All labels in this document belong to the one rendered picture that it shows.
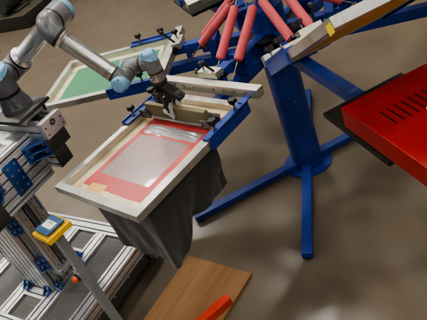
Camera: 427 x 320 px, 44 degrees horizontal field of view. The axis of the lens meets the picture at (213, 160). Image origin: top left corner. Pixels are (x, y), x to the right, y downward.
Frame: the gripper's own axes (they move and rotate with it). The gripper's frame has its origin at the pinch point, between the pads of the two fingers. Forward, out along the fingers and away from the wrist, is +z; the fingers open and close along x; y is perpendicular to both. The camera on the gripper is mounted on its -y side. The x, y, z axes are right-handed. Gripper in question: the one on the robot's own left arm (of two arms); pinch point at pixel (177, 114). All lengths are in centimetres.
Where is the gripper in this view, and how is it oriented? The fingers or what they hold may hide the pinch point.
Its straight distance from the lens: 259.1
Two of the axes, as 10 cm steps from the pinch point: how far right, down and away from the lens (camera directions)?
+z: 3.2, 7.6, 5.7
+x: -5.9, 6.3, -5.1
